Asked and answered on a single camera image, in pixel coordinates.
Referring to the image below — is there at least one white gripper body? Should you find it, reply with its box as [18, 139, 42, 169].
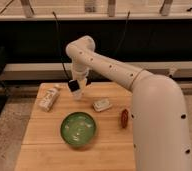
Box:
[71, 63, 90, 88]

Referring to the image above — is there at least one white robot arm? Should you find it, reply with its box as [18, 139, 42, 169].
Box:
[66, 36, 192, 171]

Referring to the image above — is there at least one translucent white cup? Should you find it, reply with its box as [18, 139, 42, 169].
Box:
[72, 88, 83, 100]

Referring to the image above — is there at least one small white carton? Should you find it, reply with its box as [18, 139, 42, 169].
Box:
[39, 84, 60, 112]

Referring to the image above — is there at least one green bowl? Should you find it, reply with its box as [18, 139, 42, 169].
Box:
[60, 112, 97, 148]

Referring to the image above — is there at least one red brown snack bar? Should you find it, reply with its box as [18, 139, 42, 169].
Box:
[120, 109, 129, 128]

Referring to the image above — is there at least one wooden table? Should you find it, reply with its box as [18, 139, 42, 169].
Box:
[14, 81, 152, 171]

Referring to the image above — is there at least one right black cable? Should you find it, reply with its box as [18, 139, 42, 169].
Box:
[113, 11, 131, 58]

